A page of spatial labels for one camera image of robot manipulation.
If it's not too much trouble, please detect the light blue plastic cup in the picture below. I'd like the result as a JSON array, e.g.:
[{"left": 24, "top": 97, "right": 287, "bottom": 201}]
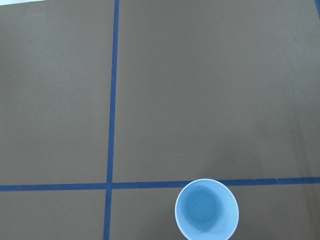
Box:
[{"left": 174, "top": 178, "right": 240, "bottom": 240}]

